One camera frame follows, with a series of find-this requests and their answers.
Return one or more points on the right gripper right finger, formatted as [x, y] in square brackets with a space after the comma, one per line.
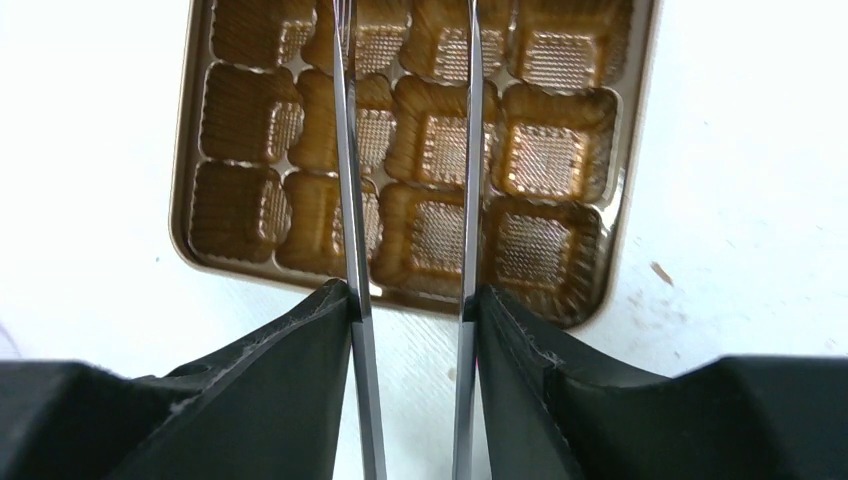
[556, 408]

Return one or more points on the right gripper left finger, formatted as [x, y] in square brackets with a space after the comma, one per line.
[266, 406]

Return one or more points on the metal tongs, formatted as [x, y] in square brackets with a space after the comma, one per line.
[344, 82]

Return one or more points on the gold chocolate box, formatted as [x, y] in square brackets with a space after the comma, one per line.
[256, 192]

